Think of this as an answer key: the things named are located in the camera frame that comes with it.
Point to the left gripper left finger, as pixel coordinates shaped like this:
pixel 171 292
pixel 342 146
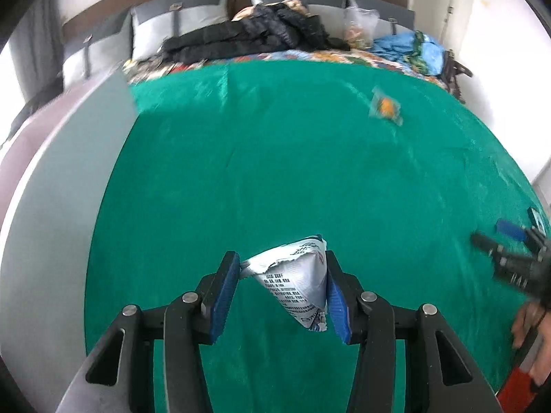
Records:
pixel 117 375

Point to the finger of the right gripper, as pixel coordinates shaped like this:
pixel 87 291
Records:
pixel 511 230
pixel 493 249

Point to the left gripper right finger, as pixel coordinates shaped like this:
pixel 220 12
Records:
pixel 440 374

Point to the silver triangular snack packet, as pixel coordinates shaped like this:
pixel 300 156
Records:
pixel 296 275

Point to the small orange snack packet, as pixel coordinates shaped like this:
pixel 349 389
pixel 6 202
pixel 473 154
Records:
pixel 385 107

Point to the person's right hand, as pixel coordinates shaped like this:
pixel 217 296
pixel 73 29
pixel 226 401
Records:
pixel 531 330

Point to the green patterned tablecloth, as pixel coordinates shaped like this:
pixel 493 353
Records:
pixel 249 156

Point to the dark folding chair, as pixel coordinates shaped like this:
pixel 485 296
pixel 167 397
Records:
pixel 450 72

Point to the blue cloth pile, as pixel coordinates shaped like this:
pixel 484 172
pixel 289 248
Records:
pixel 416 50

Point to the white board panel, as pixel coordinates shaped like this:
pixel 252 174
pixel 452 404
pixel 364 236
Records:
pixel 47 234

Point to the clear plastic snack bag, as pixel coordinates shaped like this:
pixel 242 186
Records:
pixel 360 25

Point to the black puffer jacket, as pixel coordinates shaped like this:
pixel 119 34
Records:
pixel 269 28

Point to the grey white left cushion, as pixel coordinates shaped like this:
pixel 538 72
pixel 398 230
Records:
pixel 104 46

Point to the grey curtain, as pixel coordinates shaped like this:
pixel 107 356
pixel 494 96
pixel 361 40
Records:
pixel 36 48

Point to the grey white middle cushion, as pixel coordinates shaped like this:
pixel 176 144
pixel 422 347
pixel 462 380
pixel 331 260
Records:
pixel 158 20

